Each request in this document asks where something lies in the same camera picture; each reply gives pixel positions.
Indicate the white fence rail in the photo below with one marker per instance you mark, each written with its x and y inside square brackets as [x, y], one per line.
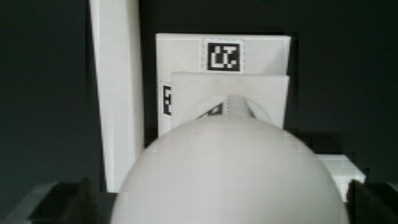
[343, 170]
[117, 61]

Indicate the white lamp bulb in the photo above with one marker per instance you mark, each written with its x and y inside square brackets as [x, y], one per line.
[228, 173]

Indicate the white right fence rail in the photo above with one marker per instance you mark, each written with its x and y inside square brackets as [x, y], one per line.
[117, 61]

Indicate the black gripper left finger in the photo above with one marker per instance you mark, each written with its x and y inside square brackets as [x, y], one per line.
[59, 203]

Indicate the white lamp base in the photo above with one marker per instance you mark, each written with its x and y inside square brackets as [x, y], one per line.
[222, 77]

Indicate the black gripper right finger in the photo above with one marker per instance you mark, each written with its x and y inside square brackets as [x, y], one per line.
[372, 203]

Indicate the white front fence rail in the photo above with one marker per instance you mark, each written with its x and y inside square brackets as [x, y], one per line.
[343, 170]

